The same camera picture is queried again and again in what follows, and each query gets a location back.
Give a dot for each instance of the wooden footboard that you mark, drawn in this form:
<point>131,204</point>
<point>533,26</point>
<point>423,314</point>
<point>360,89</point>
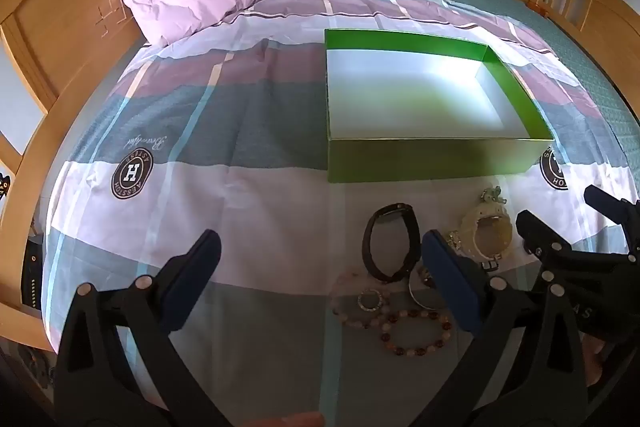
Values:
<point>600,22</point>

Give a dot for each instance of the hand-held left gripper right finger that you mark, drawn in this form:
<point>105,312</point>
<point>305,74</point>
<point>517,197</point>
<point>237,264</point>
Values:
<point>452,282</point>

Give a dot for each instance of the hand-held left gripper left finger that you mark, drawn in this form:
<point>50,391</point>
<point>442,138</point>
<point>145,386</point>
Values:
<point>192,277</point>

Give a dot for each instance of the plaid printed bedsheet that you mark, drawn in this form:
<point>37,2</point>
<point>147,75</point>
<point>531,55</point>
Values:
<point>200,207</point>

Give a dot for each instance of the person's right hand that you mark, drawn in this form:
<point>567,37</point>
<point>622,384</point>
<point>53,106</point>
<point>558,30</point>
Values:
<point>595,362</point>

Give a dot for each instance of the silver bangle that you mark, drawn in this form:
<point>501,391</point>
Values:
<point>415,294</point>

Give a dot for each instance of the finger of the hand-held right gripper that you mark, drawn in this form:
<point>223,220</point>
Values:
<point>610,204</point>
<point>540,237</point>

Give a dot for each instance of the black wristband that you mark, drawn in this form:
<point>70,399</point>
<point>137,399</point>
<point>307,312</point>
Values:
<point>395,210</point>

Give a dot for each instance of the green cardboard box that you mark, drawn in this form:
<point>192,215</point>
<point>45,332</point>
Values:
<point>425,157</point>

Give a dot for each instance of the silver green brooch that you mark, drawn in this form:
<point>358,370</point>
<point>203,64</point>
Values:
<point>492,197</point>

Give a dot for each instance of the wooden headboard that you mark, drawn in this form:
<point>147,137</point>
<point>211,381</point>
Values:
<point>60,32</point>

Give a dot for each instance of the black object beside bed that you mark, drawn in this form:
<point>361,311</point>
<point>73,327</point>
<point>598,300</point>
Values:
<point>35,272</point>

